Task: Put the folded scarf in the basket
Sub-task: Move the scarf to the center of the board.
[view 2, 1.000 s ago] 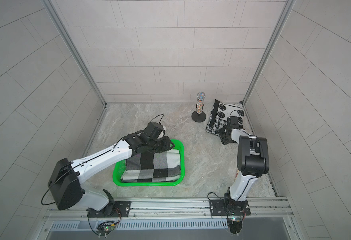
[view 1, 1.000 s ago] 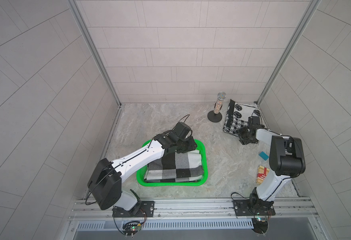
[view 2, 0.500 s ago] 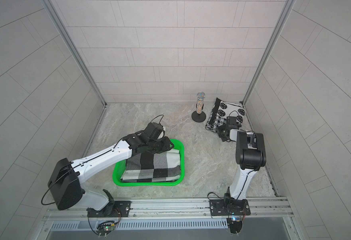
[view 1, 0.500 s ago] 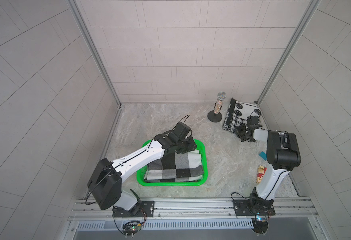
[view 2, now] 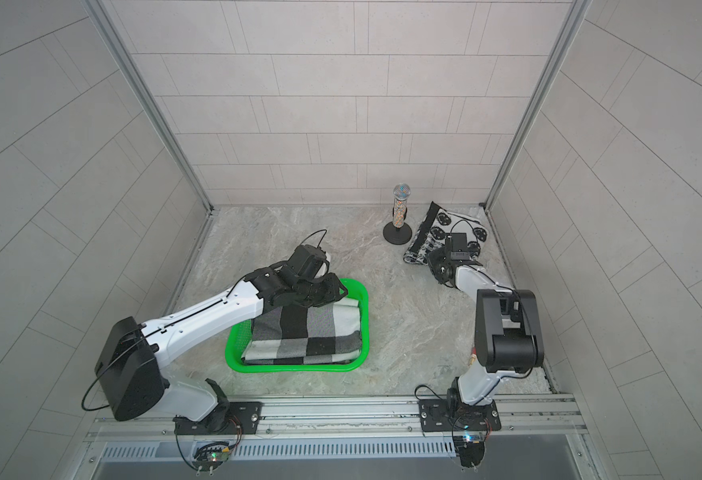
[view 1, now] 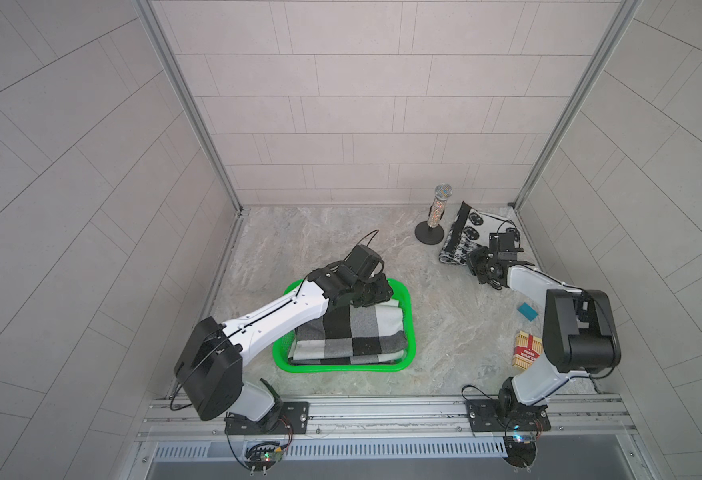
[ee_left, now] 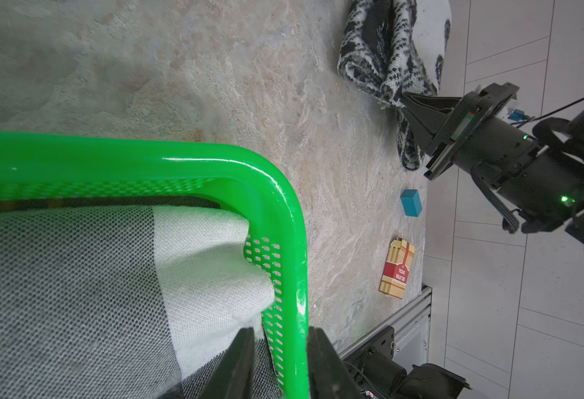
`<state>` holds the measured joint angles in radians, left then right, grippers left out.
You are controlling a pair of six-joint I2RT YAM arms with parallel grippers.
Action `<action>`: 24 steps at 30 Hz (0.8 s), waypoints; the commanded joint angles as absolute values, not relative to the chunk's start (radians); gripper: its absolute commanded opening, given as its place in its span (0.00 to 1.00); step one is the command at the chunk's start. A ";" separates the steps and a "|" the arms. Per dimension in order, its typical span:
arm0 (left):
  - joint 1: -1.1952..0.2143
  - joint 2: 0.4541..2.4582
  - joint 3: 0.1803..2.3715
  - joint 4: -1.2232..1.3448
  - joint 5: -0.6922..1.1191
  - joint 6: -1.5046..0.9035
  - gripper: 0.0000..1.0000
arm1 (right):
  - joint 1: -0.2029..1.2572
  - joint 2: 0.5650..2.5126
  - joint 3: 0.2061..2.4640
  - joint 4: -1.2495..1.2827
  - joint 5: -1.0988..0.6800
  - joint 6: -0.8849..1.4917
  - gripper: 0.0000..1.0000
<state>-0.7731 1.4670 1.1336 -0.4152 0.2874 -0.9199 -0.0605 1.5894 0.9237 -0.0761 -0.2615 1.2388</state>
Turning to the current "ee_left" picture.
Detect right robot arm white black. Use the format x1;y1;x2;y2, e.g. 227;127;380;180
402;83;584;246

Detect green plastic basket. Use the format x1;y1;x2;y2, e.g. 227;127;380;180
0;132;309;398

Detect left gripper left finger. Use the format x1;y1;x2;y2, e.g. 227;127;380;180
200;328;255;399

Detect red yellow small box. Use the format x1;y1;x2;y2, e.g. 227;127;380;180
378;239;416;299

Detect black white houndstooth scarf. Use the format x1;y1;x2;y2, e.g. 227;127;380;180
337;0;452;171

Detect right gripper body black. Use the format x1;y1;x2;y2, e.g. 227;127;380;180
425;83;541;181

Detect teal small block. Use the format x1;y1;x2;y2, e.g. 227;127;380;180
400;189;423;217

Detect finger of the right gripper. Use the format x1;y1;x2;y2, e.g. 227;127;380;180
401;92;461;135
411;121;444;156

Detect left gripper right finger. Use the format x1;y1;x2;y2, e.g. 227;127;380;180
307;327;363;399

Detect grey black checkered scarf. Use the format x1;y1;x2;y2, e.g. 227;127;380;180
0;205;283;398

